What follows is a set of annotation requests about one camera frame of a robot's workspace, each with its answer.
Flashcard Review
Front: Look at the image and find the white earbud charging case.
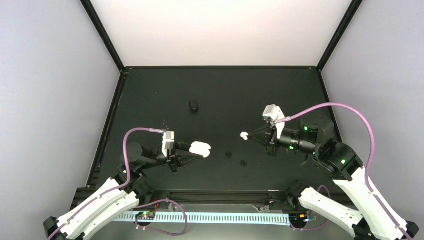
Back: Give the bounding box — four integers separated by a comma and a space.
189, 141, 212, 158

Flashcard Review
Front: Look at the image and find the white wireless earbud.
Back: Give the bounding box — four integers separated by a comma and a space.
240, 131, 249, 141

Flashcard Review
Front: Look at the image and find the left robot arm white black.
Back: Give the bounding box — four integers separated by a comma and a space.
43, 141, 211, 240

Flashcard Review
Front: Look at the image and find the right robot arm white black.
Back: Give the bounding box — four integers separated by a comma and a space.
240, 105, 420, 240

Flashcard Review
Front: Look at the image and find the left circuit board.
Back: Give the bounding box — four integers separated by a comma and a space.
135, 211, 156, 221

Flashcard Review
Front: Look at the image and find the circuit board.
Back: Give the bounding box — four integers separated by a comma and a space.
289, 214, 317, 223
135, 211, 156, 221

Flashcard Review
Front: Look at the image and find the right circuit board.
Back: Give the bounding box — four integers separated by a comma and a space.
289, 214, 317, 223

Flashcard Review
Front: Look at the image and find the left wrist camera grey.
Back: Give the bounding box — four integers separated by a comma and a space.
161, 130, 175, 157

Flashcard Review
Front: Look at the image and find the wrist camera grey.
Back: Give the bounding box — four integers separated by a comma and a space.
161, 130, 175, 157
262, 104, 285, 126

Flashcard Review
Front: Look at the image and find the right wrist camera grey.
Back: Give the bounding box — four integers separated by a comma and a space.
262, 104, 285, 126

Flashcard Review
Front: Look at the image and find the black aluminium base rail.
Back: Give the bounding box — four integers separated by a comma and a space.
71, 187, 352, 213

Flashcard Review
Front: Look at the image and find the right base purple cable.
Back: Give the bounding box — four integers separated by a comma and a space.
289, 185, 332, 232

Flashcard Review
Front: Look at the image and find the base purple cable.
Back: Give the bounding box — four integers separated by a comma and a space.
289, 185, 332, 232
134, 198, 189, 237

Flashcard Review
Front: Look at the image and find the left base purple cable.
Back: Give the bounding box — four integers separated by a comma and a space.
134, 198, 189, 237

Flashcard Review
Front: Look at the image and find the white slotted cable duct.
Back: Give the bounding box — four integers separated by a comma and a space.
114, 211, 290, 226

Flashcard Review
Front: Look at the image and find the black frame post right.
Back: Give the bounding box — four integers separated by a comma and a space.
316, 0, 363, 73

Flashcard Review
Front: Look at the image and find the black frame post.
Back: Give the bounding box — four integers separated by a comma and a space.
316, 0, 363, 73
80, 0, 125, 72

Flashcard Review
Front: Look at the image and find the black frame post left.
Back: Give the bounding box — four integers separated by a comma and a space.
80, 0, 125, 72

